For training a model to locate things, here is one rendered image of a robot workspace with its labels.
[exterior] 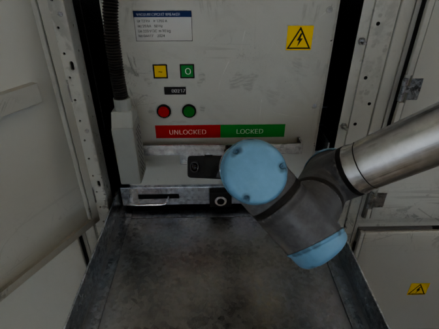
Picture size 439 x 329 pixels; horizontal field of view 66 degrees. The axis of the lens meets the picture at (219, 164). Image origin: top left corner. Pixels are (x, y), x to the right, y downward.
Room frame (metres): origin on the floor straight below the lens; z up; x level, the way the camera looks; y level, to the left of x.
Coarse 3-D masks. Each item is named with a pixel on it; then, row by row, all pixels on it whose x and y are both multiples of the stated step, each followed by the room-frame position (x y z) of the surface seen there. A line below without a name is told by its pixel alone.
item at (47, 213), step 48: (0, 0) 0.66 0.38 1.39; (0, 48) 0.63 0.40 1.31; (0, 96) 0.59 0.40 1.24; (48, 96) 0.70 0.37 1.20; (0, 144) 0.58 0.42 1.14; (48, 144) 0.67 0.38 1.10; (0, 192) 0.55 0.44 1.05; (48, 192) 0.64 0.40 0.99; (0, 240) 0.52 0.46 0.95; (48, 240) 0.60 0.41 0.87; (0, 288) 0.48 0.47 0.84
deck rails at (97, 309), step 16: (112, 208) 0.68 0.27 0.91; (112, 224) 0.65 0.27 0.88; (128, 224) 0.68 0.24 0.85; (112, 240) 0.62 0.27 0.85; (96, 256) 0.52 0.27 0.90; (112, 256) 0.57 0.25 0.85; (336, 256) 0.57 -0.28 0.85; (352, 256) 0.51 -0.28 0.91; (96, 272) 0.50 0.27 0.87; (112, 272) 0.52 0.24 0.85; (336, 272) 0.52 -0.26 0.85; (352, 272) 0.50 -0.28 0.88; (80, 288) 0.43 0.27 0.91; (96, 288) 0.48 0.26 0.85; (336, 288) 0.48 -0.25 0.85; (352, 288) 0.48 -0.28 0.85; (368, 288) 0.43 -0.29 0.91; (80, 304) 0.41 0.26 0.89; (96, 304) 0.44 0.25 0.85; (352, 304) 0.44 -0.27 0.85; (368, 304) 0.41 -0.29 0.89; (80, 320) 0.40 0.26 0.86; (96, 320) 0.41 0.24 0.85; (352, 320) 0.41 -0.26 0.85; (368, 320) 0.40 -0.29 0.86; (384, 320) 0.36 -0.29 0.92
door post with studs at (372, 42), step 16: (368, 0) 0.73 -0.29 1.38; (384, 0) 0.73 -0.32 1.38; (368, 16) 0.73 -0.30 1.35; (384, 16) 0.73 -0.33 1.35; (368, 32) 0.73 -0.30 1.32; (384, 32) 0.73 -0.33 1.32; (368, 48) 0.73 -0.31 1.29; (384, 48) 0.73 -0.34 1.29; (352, 64) 0.73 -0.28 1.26; (368, 64) 0.73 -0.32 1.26; (352, 80) 0.73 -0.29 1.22; (368, 80) 0.73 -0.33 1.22; (352, 96) 0.73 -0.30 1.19; (368, 96) 0.73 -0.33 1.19; (352, 112) 0.73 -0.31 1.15; (368, 112) 0.73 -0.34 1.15; (352, 128) 0.73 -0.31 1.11; (336, 144) 0.73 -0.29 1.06
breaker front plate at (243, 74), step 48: (144, 0) 0.76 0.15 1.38; (192, 0) 0.76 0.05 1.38; (240, 0) 0.76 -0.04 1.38; (288, 0) 0.76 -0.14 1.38; (336, 0) 0.77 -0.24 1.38; (144, 48) 0.76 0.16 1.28; (192, 48) 0.76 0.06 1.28; (240, 48) 0.76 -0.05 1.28; (144, 96) 0.76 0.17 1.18; (192, 96) 0.76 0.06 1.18; (240, 96) 0.76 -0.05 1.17; (288, 96) 0.77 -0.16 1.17; (144, 144) 0.76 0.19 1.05
